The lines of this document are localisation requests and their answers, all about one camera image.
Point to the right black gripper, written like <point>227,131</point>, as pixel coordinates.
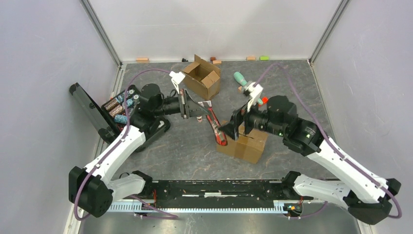
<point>232,128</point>

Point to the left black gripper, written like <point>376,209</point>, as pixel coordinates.
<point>191,108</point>

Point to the brown cardboard express box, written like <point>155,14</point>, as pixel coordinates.
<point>203,78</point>

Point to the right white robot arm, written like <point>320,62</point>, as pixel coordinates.
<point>365,195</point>

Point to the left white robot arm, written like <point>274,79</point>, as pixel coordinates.
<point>92,187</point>

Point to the small red white box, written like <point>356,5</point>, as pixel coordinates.
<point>205,105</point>

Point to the black case with poker chips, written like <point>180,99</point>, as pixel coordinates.
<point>110,119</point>

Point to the tan block far left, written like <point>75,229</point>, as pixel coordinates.
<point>142,60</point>

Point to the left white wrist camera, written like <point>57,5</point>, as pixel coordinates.
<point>176,79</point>

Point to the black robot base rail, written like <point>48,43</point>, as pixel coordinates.
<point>202,194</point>

